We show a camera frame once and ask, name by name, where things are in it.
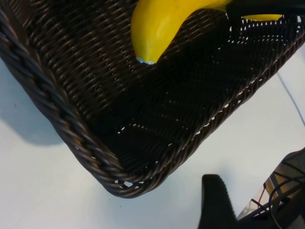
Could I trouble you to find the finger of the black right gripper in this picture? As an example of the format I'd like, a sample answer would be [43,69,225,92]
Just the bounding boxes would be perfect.
[226,0,305,24]

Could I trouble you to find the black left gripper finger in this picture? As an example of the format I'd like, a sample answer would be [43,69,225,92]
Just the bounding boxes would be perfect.
[199,174,238,229]

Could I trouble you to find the yellow banana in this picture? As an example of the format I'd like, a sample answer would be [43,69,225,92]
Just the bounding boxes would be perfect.
[130,0,284,65]

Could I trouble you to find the dark brown wicker basket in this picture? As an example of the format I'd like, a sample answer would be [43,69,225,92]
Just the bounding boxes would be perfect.
[0,0,305,198]

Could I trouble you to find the thin red wire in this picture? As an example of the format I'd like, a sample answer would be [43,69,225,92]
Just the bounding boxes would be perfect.
[258,187,267,204]

